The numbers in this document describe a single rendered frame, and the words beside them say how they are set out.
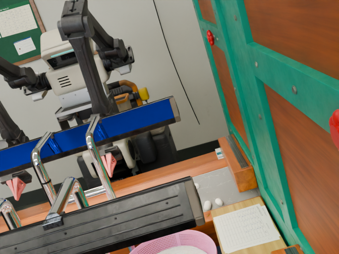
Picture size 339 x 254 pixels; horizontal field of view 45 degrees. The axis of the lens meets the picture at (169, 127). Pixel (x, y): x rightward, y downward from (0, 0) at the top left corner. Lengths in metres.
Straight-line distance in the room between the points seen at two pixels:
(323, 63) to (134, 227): 0.39
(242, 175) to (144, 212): 0.59
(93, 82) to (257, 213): 0.74
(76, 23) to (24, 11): 2.03
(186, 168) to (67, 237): 0.91
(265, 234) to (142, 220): 0.47
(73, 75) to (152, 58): 1.45
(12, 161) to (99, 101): 0.42
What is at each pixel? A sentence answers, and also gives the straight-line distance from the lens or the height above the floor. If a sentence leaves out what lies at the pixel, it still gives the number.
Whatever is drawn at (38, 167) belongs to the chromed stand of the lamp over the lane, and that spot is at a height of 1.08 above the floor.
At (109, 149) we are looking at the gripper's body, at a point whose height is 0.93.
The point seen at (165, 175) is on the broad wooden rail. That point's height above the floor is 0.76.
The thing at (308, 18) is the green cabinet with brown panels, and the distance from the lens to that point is 0.46.
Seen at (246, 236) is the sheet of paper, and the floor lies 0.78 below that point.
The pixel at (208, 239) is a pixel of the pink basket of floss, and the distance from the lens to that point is 1.13.
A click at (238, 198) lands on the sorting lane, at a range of 1.31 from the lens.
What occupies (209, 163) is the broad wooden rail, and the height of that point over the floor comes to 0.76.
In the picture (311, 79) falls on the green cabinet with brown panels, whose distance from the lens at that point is 0.46.
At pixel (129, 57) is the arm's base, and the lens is 1.90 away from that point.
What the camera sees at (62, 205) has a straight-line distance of 0.74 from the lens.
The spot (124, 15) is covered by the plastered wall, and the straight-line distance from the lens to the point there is 3.28.
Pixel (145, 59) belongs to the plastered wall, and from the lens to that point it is 3.30.
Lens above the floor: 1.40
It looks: 18 degrees down
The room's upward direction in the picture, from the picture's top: 18 degrees counter-clockwise
